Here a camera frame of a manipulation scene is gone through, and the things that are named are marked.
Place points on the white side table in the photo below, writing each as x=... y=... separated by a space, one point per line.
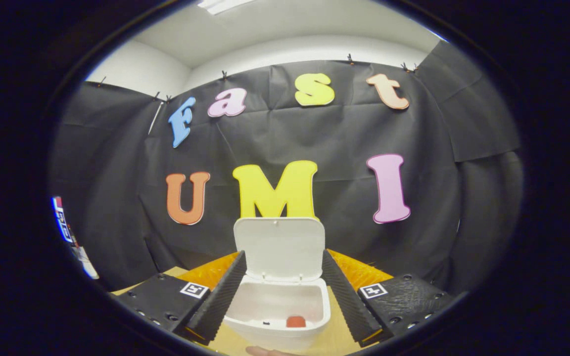
x=87 y=262

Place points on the black backdrop cloth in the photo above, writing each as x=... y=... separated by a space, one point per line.
x=314 y=133

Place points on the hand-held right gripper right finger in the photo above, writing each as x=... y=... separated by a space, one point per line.
x=344 y=296

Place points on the wooden desktop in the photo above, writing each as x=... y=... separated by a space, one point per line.
x=337 y=341

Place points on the computer monitor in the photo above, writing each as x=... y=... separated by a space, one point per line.
x=62 y=220

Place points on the ceiling light panel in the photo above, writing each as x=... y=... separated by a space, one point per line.
x=223 y=5

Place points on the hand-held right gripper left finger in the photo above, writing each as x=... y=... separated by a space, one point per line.
x=223 y=291

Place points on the white desktop garbage bin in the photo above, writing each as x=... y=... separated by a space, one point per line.
x=280 y=247

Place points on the red pop can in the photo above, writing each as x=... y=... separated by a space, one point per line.
x=296 y=322

